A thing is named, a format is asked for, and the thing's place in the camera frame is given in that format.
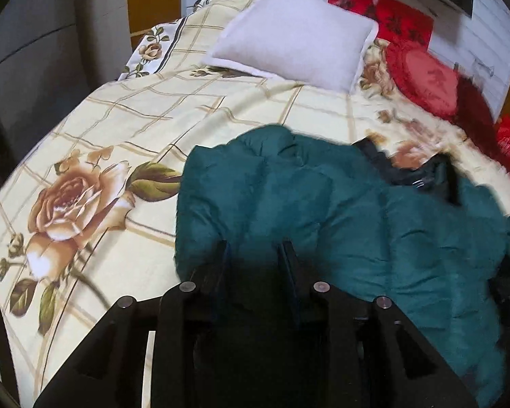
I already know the white pillow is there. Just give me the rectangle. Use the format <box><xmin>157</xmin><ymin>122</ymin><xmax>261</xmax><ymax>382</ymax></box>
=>
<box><xmin>202</xmin><ymin>0</ymin><xmax>380</xmax><ymax>94</ymax></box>

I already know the floral checked blanket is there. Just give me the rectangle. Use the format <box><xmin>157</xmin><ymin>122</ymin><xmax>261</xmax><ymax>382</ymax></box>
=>
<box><xmin>0</xmin><ymin>0</ymin><xmax>510</xmax><ymax>408</ymax></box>

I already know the grey wardrobe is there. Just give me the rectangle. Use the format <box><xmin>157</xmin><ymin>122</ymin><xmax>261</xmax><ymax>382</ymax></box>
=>
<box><xmin>0</xmin><ymin>0</ymin><xmax>132</xmax><ymax>132</ymax></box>

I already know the dark red cushion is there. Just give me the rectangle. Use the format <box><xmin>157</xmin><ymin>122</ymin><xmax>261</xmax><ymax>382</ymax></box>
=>
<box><xmin>453</xmin><ymin>79</ymin><xmax>506</xmax><ymax>154</ymax></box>

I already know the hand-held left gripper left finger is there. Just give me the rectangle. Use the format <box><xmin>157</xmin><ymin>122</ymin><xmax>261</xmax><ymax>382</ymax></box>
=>
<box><xmin>33</xmin><ymin>240</ymin><xmax>232</xmax><ymax>408</ymax></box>

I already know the red wall poster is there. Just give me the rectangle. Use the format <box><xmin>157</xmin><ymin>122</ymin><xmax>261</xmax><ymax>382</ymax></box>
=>
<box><xmin>327</xmin><ymin>0</ymin><xmax>435</xmax><ymax>49</ymax></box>

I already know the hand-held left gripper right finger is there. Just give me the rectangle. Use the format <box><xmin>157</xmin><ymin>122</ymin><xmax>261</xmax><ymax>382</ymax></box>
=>
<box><xmin>278</xmin><ymin>240</ymin><xmax>479</xmax><ymax>408</ymax></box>

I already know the green puffer jacket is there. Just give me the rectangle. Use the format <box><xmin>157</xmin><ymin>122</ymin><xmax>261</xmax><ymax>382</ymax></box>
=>
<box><xmin>174</xmin><ymin>124</ymin><xmax>510</xmax><ymax>408</ymax></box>

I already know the red heart cushion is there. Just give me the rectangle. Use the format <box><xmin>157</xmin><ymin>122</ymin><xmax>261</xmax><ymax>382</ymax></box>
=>
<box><xmin>385</xmin><ymin>42</ymin><xmax>462</xmax><ymax>117</ymax></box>

